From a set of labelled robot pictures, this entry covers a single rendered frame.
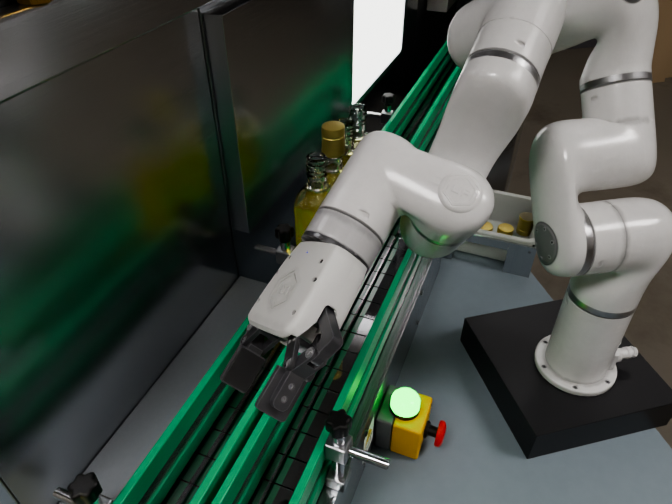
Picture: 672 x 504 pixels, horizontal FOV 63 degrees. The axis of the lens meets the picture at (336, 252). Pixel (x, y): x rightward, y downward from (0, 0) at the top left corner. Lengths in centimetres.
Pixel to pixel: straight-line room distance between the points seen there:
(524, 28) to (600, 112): 19
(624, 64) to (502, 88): 22
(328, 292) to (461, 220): 14
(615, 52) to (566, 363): 45
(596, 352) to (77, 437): 71
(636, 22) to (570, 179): 20
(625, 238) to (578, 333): 18
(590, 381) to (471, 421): 19
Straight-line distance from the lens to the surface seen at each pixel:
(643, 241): 78
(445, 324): 108
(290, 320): 48
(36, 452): 72
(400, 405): 83
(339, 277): 49
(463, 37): 73
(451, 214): 52
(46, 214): 61
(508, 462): 93
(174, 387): 83
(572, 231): 73
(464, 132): 65
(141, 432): 80
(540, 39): 66
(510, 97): 62
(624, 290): 83
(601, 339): 89
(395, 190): 54
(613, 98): 79
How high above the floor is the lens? 152
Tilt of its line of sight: 39 degrees down
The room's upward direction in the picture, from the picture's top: straight up
